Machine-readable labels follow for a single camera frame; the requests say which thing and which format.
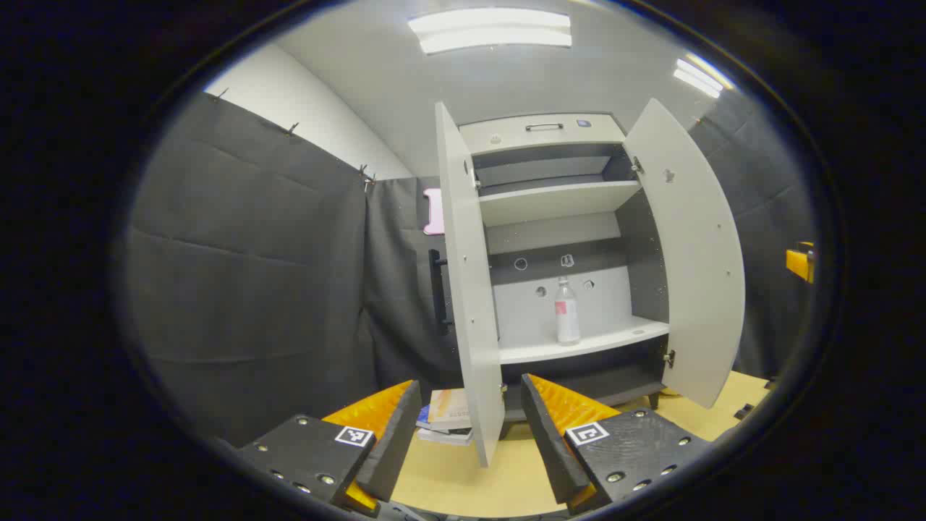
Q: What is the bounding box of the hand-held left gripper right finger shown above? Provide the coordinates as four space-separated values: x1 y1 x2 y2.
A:
521 373 713 516

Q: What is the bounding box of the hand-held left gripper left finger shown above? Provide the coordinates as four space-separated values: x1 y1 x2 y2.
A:
235 380 422 516

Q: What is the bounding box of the white cabinet door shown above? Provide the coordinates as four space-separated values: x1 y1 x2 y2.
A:
624 98 746 410
434 101 506 467

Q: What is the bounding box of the clear plastic bottle pink label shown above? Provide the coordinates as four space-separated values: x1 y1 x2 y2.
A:
556 276 582 346

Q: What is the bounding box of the grey white cabinet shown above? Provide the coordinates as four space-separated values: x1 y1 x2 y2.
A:
458 112 670 439

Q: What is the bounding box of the white cabinet drawer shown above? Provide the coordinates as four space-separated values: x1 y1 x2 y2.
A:
459 114 626 155

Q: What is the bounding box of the white book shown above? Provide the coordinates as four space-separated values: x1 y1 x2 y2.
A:
418 427 475 446

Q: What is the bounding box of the beige orange book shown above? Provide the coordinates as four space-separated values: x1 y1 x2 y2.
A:
428 389 472 430

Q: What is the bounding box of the small ceiling light panel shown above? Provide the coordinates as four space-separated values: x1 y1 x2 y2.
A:
673 52 735 99

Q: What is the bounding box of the black backdrop cloth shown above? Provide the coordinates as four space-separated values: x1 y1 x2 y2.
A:
123 90 822 449

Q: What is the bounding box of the large ceiling light panel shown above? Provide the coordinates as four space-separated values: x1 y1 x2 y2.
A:
407 7 573 56

